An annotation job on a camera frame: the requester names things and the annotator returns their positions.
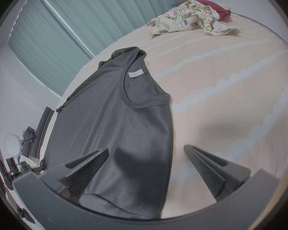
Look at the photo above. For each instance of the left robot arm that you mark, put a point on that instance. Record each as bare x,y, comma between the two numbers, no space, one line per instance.
12,166

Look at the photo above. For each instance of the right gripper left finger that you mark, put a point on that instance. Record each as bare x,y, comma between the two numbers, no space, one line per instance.
86,174

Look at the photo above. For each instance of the dark red garment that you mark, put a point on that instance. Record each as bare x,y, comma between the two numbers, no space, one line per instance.
222,12

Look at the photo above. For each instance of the bed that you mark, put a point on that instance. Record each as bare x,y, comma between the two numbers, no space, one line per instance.
230,92

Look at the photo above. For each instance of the dark grey garment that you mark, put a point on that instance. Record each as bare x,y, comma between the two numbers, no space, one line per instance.
29,134

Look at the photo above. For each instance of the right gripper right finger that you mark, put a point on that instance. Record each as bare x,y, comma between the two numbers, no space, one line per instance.
220,178

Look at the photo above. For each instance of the grey bedside table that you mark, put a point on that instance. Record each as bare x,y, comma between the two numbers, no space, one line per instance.
180,0

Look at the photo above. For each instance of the blue-green curtain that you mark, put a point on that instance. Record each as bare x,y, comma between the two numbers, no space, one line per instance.
45,51
110,8

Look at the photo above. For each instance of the white printed pyjama top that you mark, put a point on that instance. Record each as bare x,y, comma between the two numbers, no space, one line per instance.
187,18

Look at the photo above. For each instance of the black T-shirt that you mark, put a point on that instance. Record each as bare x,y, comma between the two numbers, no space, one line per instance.
122,128

